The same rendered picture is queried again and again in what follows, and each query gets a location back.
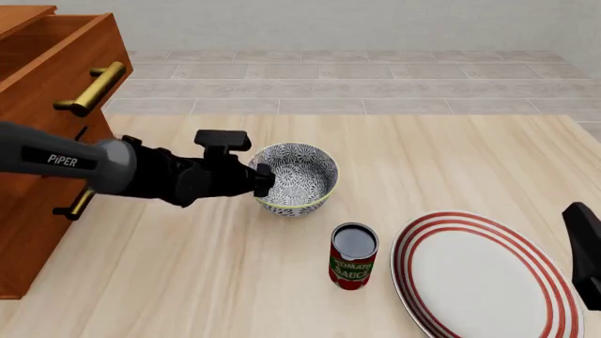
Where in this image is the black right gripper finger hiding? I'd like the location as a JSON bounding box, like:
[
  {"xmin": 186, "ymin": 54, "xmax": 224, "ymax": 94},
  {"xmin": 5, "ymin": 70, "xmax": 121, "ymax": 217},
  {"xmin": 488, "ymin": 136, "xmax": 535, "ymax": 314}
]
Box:
[{"xmin": 561, "ymin": 200, "xmax": 601, "ymax": 313}]

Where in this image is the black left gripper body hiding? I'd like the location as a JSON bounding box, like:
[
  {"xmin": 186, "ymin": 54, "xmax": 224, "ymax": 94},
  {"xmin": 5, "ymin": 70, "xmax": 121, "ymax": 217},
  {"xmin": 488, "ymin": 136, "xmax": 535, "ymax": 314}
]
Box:
[{"xmin": 177, "ymin": 155, "xmax": 259, "ymax": 208}]

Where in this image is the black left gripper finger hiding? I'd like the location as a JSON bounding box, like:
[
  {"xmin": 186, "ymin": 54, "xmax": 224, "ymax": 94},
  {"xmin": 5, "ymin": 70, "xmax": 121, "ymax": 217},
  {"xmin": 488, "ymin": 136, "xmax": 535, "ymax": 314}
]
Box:
[{"xmin": 253, "ymin": 163, "xmax": 276, "ymax": 198}]

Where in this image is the black white patterned bowl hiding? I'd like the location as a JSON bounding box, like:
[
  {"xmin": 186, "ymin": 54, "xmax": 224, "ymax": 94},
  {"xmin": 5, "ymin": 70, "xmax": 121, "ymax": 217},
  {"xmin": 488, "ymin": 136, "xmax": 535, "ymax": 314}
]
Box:
[{"xmin": 247, "ymin": 141, "xmax": 340, "ymax": 218}]

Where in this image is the wooden cabinet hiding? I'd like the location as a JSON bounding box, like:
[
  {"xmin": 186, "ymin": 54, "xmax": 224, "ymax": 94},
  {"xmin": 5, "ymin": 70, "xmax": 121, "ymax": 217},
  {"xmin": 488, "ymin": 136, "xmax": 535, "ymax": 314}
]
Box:
[{"xmin": 0, "ymin": 5, "xmax": 134, "ymax": 301}]

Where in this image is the white plate with red rings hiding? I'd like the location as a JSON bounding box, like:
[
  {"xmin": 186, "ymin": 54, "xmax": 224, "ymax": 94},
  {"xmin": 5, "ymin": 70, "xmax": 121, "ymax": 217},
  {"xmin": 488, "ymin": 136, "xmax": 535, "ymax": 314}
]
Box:
[{"xmin": 390, "ymin": 210, "xmax": 586, "ymax": 338}]

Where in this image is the red tomato sauce tin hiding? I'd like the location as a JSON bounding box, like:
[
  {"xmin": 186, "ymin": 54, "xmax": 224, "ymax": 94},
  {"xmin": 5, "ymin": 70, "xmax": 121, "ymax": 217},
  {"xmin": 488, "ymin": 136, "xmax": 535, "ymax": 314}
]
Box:
[{"xmin": 328, "ymin": 221, "xmax": 380, "ymax": 291}]

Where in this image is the closed wooden drawer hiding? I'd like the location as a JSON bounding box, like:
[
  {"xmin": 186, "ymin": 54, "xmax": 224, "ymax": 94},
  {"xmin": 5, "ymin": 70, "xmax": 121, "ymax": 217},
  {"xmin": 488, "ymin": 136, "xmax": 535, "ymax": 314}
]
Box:
[{"xmin": 0, "ymin": 104, "xmax": 116, "ymax": 248}]

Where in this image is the open wooden drawer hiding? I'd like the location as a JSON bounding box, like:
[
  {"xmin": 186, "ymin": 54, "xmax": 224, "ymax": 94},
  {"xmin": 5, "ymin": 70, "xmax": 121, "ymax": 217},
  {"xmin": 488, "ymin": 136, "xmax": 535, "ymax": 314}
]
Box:
[{"xmin": 0, "ymin": 12, "xmax": 134, "ymax": 123}]

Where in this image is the short brass drawer handle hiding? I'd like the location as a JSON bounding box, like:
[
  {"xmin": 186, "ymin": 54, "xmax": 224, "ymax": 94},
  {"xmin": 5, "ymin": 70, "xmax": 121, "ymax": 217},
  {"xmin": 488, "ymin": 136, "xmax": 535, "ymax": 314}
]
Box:
[{"xmin": 52, "ymin": 186, "xmax": 98, "ymax": 222}]

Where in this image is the long brass drawer handle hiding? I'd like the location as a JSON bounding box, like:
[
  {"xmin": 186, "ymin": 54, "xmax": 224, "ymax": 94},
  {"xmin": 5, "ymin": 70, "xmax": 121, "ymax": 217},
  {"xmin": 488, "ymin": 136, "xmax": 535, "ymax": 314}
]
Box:
[{"xmin": 52, "ymin": 61, "xmax": 128, "ymax": 118}]

